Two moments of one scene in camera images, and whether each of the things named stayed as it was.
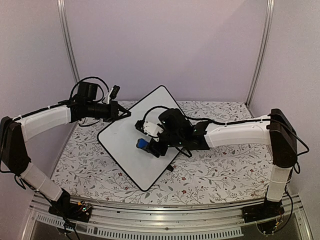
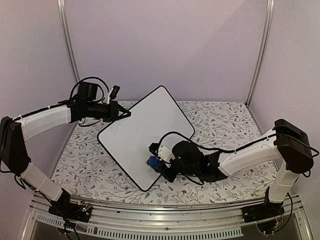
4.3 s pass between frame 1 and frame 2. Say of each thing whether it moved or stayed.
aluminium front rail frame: stayed
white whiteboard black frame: stayed
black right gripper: moved
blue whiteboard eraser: moved
